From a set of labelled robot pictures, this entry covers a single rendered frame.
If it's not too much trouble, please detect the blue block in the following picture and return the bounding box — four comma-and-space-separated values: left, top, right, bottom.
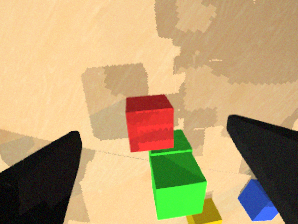
238, 179, 278, 221

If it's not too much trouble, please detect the yellow block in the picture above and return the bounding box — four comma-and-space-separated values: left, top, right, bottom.
186, 197, 223, 224

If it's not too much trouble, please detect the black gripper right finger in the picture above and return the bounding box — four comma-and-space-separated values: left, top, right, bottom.
226, 115, 298, 224

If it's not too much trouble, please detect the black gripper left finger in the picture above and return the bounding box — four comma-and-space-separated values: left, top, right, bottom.
0, 131, 82, 224

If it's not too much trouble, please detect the red block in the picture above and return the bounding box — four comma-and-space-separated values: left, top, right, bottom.
125, 93, 174, 153

